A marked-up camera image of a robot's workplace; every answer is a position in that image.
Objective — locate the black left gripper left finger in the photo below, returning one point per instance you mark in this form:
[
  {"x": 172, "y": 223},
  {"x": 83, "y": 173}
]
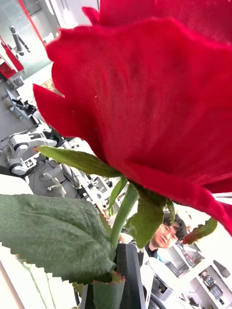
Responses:
[{"x": 87, "y": 298}]

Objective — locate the red rose with green stem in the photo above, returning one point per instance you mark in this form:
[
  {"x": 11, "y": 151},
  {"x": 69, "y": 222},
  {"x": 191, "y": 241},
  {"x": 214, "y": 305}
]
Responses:
[{"x": 145, "y": 96}]

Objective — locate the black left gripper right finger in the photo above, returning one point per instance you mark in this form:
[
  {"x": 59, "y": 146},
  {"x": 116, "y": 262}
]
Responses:
[{"x": 133, "y": 277}]

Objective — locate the black robot arm on stand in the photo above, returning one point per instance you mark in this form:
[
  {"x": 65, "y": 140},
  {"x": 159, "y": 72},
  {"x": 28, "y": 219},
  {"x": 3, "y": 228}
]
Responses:
[{"x": 17, "y": 38}]

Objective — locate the office chair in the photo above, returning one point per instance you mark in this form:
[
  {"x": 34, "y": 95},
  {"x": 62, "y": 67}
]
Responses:
[{"x": 55, "y": 184}]

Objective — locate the white shelf with goods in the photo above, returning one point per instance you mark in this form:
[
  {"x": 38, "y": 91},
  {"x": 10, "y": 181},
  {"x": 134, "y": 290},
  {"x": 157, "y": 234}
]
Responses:
[{"x": 207, "y": 282}]

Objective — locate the white robot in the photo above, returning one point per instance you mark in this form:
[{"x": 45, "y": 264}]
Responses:
[{"x": 19, "y": 144}]

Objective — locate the person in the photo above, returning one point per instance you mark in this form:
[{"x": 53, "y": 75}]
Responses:
[{"x": 164, "y": 237}]

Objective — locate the red metal rack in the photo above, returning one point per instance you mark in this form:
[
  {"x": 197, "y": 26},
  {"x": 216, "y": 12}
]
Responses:
[{"x": 12, "y": 60}]

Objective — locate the wheeled cart with equipment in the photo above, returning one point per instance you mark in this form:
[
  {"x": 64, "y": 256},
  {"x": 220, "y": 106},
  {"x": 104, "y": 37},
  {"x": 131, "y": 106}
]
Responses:
[{"x": 21, "y": 105}]

